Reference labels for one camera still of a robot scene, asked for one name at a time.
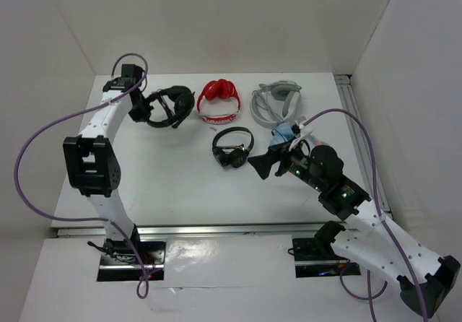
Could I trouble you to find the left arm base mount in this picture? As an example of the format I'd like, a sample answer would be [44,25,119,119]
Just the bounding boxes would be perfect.
[87,240,166,282]

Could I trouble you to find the blue pink cat headphones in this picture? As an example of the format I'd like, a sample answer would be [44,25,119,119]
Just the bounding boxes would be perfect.
[268,123,329,149]

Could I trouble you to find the aluminium front table rail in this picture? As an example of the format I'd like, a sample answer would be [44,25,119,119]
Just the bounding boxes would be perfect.
[56,221,362,237]

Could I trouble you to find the large black gaming headset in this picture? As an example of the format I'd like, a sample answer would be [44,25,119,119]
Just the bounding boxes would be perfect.
[146,85,196,129]

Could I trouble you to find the small black headphones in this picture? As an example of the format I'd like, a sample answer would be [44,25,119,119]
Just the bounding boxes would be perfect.
[212,126,255,169]

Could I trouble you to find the grey white headphones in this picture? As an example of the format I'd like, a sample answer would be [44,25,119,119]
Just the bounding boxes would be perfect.
[250,80,302,129]

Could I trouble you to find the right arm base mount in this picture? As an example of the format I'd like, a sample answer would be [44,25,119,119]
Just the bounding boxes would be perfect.
[287,221,360,278]

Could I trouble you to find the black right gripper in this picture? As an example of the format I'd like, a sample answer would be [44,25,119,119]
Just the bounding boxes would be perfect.
[246,135,325,192]

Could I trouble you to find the red white headphones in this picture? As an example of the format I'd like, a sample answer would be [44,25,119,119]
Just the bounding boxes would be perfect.
[196,79,241,125]

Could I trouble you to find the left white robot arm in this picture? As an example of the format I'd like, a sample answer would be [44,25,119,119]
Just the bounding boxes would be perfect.
[63,64,144,264]

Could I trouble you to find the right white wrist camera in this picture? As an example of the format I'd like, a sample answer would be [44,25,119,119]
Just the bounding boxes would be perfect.
[289,116,313,151]

